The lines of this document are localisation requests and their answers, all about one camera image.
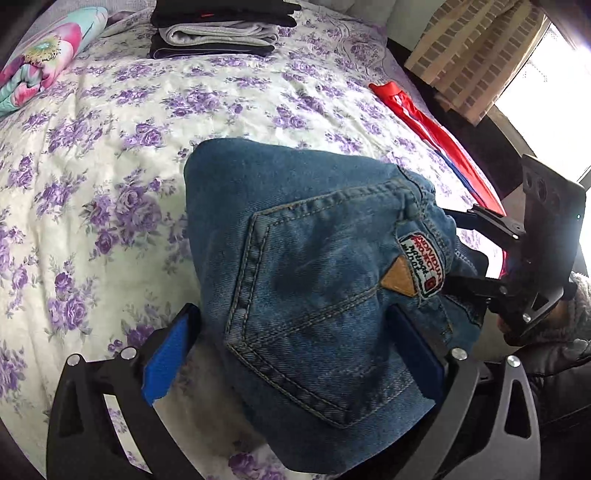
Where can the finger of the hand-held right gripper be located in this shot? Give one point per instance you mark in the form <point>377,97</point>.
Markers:
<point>489,222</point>
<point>475,285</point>

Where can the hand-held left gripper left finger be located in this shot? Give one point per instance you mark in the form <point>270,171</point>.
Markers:
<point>166,362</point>

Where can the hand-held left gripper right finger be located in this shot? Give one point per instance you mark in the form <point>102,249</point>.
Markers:
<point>413,357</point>

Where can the blue denim pants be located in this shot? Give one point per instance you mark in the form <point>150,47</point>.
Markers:
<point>300,258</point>

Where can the red garment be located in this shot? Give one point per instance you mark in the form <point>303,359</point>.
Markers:
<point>429,134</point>

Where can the bright window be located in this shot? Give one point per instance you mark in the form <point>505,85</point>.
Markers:
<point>549,101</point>

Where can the person's black jacket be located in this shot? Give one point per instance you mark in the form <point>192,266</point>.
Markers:
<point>563,392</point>

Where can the brick pattern curtain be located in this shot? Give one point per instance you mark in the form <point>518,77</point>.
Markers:
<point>471,55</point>

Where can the purple floral bedspread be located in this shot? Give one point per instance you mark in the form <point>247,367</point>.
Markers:
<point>115,161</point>

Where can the folded dark garment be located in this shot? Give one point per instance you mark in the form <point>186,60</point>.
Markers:
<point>203,50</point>

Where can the folded colourful floral blanket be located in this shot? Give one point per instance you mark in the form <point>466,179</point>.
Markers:
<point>41,60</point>

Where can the folded grey garment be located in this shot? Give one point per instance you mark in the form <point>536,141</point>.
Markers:
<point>217,33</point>

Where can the folded black garment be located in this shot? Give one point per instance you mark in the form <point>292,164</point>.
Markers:
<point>221,11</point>

